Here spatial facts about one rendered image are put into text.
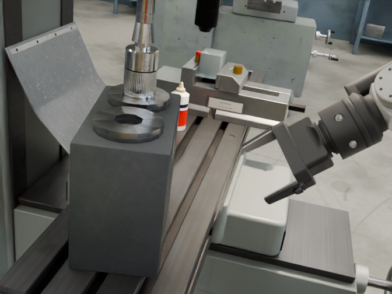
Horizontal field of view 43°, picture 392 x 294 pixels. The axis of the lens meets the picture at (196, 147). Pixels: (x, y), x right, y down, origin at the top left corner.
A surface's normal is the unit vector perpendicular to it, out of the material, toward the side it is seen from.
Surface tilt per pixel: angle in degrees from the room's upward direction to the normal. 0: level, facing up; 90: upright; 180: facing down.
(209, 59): 90
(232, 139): 0
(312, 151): 51
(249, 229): 90
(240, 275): 90
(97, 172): 90
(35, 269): 0
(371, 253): 0
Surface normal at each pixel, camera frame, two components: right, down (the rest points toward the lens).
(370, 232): 0.12, -0.90
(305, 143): -0.42, -0.37
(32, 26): 0.97, 0.20
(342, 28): -0.22, 0.40
